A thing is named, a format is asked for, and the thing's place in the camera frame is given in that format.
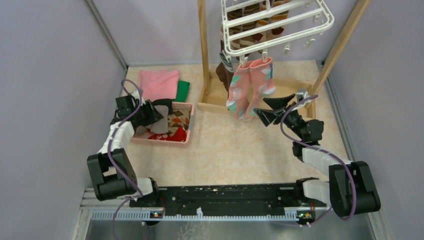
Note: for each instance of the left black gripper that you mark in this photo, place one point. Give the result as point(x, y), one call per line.
point(153, 114)

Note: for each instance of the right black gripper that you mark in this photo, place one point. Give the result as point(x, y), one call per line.
point(268, 116)

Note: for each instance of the grey brown sock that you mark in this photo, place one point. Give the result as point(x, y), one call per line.
point(159, 127)

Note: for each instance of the pink patterned sock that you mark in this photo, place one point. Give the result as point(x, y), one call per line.
point(237, 101)
point(261, 78)

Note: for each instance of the dark brown grey-cuffed sock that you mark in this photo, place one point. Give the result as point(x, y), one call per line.
point(225, 70)

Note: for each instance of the white clip hanger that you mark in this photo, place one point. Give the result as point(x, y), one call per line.
point(307, 21)

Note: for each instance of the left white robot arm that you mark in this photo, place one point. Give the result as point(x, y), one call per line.
point(110, 170)

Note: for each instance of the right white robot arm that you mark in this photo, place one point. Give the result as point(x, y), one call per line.
point(350, 189)

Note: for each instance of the wooden hanger stand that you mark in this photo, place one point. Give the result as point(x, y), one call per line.
point(212, 96)

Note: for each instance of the red patterned sock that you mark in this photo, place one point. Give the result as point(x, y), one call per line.
point(178, 124)

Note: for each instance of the pink towel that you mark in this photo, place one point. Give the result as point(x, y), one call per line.
point(157, 85)

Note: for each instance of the green cloth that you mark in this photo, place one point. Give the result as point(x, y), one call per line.
point(183, 88)

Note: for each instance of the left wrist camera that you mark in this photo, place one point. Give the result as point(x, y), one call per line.
point(137, 97)

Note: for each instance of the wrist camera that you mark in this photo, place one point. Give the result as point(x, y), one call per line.
point(137, 97)
point(302, 94)

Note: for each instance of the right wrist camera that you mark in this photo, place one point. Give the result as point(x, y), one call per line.
point(302, 94)

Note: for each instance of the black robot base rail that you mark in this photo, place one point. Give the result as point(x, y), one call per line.
point(243, 202)

